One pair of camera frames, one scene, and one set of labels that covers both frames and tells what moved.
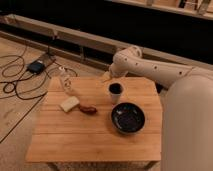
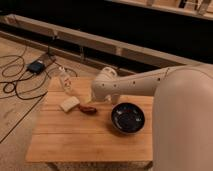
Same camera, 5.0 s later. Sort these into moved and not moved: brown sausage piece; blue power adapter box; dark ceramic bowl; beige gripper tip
Moved: beige gripper tip
Not moved: brown sausage piece; dark ceramic bowl; blue power adapter box
